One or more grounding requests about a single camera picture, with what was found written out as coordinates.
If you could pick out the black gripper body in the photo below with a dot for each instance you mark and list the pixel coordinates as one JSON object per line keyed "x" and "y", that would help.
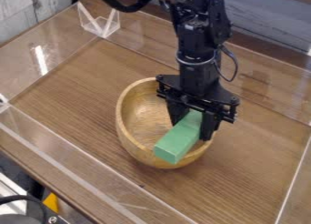
{"x": 196, "y": 86}

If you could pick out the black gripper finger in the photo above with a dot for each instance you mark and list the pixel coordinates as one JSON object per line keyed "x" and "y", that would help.
{"x": 177, "y": 111}
{"x": 209, "y": 124}

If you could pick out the brown wooden bowl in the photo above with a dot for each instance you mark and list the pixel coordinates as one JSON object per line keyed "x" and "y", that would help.
{"x": 141, "y": 123}

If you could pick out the green rectangular block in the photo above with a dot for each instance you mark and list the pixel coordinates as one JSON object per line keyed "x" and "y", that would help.
{"x": 173, "y": 145}

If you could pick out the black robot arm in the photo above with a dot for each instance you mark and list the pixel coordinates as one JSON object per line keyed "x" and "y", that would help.
{"x": 201, "y": 28}

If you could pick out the black device with screw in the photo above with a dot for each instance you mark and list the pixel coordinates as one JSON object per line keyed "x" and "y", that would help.
{"x": 49, "y": 217}

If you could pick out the clear acrylic tray wall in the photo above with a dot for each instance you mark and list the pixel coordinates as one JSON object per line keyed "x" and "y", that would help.
{"x": 78, "y": 161}

